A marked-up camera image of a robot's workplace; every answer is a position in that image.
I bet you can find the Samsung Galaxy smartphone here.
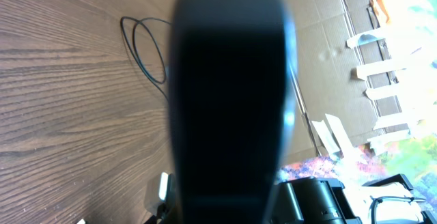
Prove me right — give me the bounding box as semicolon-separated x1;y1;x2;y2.
168;0;296;223

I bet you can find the black charger cable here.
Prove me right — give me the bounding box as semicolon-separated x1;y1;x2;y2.
119;16;172;100

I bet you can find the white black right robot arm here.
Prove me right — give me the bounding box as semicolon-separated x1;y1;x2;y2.
269;174;436;224

